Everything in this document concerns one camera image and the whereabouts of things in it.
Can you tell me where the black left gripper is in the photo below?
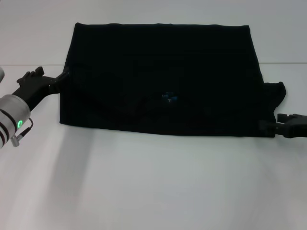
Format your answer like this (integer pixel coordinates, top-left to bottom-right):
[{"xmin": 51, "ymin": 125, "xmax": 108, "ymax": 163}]
[{"xmin": 11, "ymin": 66, "xmax": 71, "ymax": 112}]

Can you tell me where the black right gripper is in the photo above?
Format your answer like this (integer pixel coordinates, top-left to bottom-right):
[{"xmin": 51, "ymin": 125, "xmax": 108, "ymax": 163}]
[{"xmin": 259, "ymin": 113, "xmax": 307, "ymax": 139}]

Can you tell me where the black shirt with FREE print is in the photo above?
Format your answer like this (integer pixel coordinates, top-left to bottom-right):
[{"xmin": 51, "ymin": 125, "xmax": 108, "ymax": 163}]
[{"xmin": 59, "ymin": 22, "xmax": 287, "ymax": 139}]

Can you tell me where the left gripper cable with connector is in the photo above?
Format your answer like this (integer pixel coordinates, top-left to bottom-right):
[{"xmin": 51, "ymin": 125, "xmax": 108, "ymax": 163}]
[{"xmin": 11, "ymin": 118, "xmax": 34, "ymax": 148}]

